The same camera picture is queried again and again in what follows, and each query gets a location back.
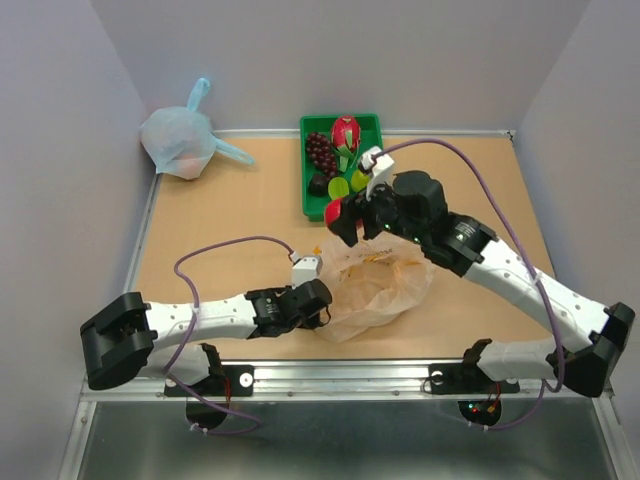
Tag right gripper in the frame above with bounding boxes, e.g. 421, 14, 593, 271
330, 171, 427, 245

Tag red apple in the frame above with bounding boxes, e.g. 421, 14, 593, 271
324, 197, 362, 235

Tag light green fruit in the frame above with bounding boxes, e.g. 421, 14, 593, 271
327, 177, 350, 200

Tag dark red grape bunch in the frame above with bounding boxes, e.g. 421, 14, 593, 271
305, 132, 339, 179

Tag orange plastic bag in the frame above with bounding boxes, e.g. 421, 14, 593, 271
316, 233, 434, 343

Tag red dragon fruit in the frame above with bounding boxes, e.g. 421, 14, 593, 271
330, 115, 361, 173

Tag green pear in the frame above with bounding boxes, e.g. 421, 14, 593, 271
349, 168, 370, 192

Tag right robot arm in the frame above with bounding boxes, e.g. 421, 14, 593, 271
324, 171, 635, 398

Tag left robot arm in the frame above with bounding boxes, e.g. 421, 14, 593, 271
80, 279, 332, 391

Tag blue plastic bag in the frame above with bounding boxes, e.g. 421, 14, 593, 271
140, 78, 255, 180

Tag green plastic tray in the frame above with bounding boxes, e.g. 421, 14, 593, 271
299, 112, 383, 222

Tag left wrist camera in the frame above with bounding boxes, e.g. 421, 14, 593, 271
289, 251, 323, 288

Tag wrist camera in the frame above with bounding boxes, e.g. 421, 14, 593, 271
289, 251, 323, 288
357, 146, 395, 200

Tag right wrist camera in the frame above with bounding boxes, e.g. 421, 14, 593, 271
357, 146, 395, 200

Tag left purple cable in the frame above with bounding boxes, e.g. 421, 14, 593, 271
163, 236, 301, 435

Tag purple cable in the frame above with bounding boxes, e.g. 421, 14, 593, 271
379, 139, 566, 432
163, 236, 301, 435

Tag aluminium mounting rail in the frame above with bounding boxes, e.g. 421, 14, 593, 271
79, 357, 614, 401

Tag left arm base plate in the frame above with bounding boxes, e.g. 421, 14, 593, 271
171, 364, 255, 398

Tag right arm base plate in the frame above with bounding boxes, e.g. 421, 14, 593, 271
423, 362, 520, 395

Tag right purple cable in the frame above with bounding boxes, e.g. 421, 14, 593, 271
379, 139, 566, 432

